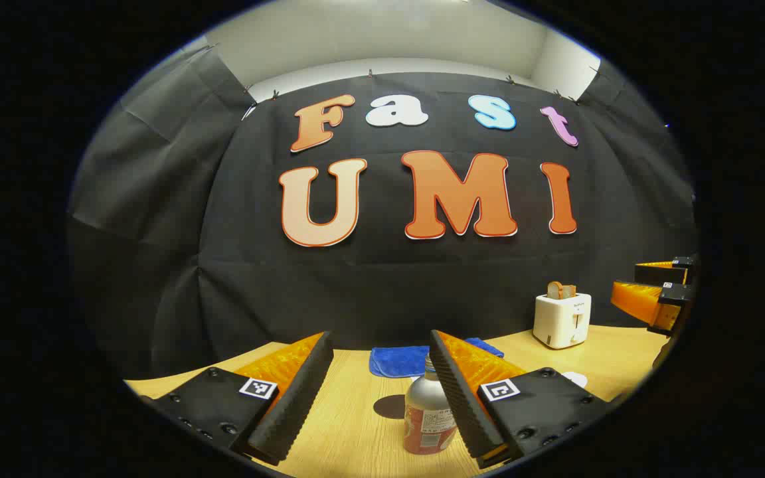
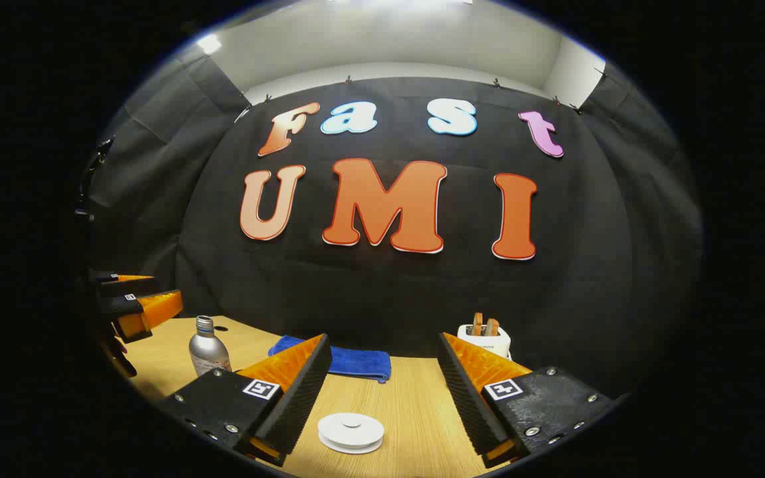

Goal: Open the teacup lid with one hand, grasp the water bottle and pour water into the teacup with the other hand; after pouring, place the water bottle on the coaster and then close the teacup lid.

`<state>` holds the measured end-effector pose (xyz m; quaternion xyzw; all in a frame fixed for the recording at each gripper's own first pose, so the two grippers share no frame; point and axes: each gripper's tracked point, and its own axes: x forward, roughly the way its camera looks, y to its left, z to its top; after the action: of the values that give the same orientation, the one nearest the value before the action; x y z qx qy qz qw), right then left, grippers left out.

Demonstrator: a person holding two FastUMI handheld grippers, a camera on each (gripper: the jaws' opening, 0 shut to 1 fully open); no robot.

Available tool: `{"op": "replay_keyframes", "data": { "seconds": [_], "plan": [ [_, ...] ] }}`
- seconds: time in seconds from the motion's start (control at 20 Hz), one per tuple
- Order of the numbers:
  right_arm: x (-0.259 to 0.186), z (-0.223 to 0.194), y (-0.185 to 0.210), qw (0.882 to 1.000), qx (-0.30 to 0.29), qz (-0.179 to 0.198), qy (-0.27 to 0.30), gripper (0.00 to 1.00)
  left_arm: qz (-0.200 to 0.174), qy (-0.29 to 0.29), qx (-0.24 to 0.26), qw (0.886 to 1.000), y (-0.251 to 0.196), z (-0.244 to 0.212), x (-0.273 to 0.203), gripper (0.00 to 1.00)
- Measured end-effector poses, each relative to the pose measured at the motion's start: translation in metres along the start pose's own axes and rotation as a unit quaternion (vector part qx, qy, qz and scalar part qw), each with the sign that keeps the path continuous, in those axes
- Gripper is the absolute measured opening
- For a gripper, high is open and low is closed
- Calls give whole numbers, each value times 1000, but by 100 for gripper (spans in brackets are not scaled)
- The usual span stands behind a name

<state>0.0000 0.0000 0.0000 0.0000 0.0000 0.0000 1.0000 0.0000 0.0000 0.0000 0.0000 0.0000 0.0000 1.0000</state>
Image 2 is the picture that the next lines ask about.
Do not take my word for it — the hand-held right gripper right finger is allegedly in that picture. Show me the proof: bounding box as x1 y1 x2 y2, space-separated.
436 332 628 469

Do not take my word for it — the white toaster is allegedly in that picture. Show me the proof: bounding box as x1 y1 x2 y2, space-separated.
457 324 513 360

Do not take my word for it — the white teacup lid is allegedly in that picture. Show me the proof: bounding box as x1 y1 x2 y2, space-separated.
327 413 377 436

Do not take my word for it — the black clamp stand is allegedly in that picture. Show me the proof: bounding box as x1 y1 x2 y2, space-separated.
76 136 116 223

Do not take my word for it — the blue cloth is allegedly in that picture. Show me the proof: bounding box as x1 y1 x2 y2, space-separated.
268 335 392 384

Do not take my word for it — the white teacup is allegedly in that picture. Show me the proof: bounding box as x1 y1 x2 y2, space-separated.
318 412 385 447

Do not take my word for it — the white saucer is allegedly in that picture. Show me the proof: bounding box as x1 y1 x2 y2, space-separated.
321 435 383 455

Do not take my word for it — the black backdrop cloth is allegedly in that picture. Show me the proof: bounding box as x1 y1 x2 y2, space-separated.
87 56 705 399

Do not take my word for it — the silver water bottle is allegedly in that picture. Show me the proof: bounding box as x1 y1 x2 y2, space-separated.
189 315 232 378

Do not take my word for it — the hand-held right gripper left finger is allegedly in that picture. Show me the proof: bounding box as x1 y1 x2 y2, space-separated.
155 333 333 467

